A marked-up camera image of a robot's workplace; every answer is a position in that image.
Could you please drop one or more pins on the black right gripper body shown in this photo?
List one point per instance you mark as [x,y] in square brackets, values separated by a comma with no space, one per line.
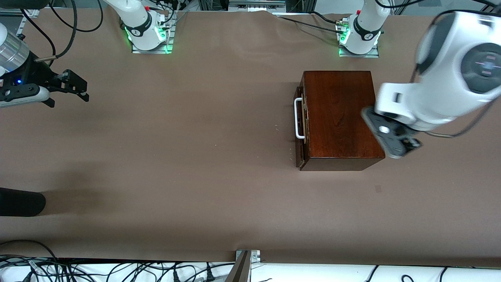
[36,73]

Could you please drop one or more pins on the wooden drawer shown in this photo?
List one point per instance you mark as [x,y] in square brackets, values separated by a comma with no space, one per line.
[300,149]

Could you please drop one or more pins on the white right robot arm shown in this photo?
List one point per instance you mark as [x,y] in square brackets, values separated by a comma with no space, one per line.
[137,23]

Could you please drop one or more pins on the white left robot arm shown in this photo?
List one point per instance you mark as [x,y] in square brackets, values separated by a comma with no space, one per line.
[442,90]

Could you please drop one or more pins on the dark brown wooden cabinet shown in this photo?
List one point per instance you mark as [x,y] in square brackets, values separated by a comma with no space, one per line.
[336,117]

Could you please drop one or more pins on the black ribbed cylinder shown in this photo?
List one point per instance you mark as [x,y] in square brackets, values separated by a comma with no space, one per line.
[19,201]

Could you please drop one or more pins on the metal equipment rack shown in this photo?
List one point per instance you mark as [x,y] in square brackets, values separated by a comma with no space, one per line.
[254,4]

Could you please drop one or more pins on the aluminium frame profile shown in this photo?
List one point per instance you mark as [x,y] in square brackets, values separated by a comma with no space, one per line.
[31,13]

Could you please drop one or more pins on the metal pole bracket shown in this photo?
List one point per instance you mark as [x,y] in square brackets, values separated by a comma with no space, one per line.
[255,256]

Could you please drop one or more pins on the grey camera pole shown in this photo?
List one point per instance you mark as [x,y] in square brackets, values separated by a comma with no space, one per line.
[240,270]

